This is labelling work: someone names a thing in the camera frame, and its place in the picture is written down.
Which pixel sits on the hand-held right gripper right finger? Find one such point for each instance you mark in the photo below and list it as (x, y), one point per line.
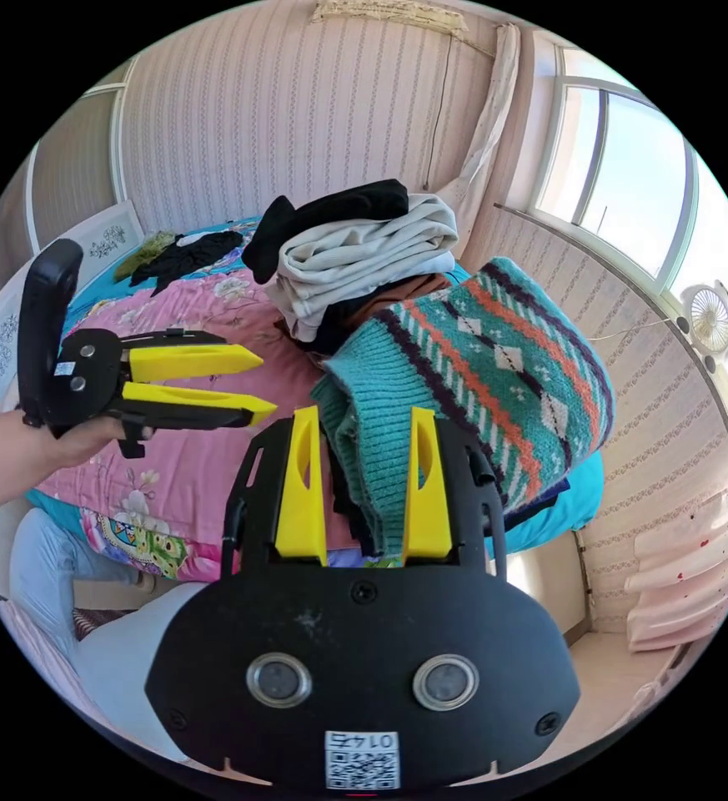
(427, 500)

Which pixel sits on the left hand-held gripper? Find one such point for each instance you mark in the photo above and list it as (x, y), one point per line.
(91, 400)

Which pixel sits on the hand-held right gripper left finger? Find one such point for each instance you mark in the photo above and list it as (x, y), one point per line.
(301, 494)

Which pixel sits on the person's left hand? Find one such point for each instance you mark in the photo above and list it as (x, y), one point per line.
(82, 447)

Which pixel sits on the bed with pink floral quilt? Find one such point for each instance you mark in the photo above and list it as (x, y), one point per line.
(213, 463)

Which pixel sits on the black garment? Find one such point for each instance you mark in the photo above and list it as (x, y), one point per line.
(195, 253)

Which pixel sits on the green garment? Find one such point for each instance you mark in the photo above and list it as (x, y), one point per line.
(145, 250)

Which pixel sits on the pile of clothes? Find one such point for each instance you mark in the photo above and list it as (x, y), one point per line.
(514, 363)

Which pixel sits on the person's body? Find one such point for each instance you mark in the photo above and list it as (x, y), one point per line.
(44, 563)

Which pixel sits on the pink cloth with red dots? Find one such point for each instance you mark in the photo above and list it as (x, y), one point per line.
(682, 563)

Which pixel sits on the white fan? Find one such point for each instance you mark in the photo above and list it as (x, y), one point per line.
(707, 319)

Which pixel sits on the pale pink curtain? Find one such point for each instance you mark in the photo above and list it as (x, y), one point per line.
(489, 138)

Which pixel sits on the window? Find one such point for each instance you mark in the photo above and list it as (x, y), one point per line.
(639, 156)

